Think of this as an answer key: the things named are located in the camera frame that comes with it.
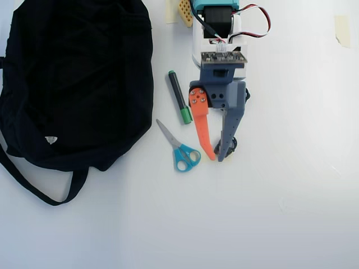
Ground grey-blue gripper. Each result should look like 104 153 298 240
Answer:
188 63 247 163

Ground black bike light red lens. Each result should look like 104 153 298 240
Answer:
214 136 239 158

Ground black fabric bag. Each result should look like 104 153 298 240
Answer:
0 0 155 207

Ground black marker with green cap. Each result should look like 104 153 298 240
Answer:
167 70 194 125

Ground blue-handled scissors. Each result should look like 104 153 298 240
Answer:
155 118 202 173

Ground camera circuit board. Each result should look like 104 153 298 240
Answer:
200 50 249 65

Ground red white black wire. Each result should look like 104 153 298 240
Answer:
228 3 272 43

